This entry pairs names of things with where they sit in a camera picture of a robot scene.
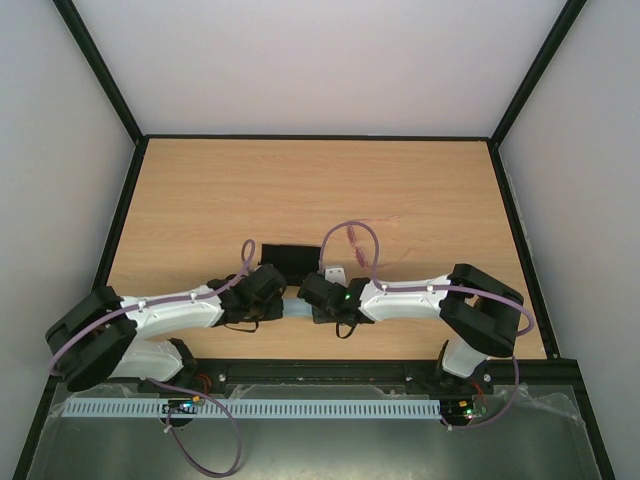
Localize light blue cleaning cloth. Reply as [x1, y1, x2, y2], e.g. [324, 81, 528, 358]
[283, 298, 313, 318]

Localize pink sunglasses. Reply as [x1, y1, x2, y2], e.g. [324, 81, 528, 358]
[345, 215, 414, 272]

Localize black sunglasses case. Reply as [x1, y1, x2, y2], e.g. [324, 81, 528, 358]
[259, 244, 321, 287]

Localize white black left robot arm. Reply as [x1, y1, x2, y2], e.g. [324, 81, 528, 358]
[45, 264, 286, 392]

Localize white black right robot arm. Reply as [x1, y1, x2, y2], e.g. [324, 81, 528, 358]
[297, 264, 535, 393]

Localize light blue slotted cable duct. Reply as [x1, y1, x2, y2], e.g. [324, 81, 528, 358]
[61, 398, 441, 420]

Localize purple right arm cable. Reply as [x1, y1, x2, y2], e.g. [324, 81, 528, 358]
[318, 219, 535, 432]

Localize black aluminium frame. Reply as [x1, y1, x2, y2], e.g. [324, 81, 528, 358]
[12, 0, 617, 480]

